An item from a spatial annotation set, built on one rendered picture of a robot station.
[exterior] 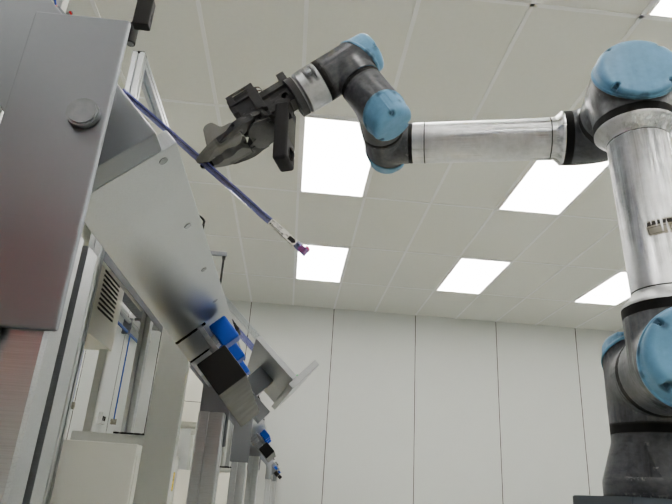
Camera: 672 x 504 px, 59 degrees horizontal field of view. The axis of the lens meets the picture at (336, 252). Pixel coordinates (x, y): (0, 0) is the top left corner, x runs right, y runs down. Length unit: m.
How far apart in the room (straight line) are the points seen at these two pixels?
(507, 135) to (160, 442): 0.84
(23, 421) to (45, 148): 0.13
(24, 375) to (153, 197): 0.17
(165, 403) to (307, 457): 7.22
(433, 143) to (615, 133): 0.30
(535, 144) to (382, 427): 7.58
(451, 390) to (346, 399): 1.49
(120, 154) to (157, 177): 0.04
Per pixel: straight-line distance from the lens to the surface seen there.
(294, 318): 8.70
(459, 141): 1.10
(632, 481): 0.94
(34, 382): 0.29
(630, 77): 0.99
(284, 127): 1.02
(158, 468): 1.22
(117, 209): 0.41
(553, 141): 1.11
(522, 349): 9.25
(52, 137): 0.33
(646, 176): 0.94
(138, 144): 0.37
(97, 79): 0.34
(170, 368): 1.23
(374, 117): 0.99
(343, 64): 1.06
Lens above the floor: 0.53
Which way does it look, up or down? 22 degrees up
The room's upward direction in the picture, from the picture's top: 4 degrees clockwise
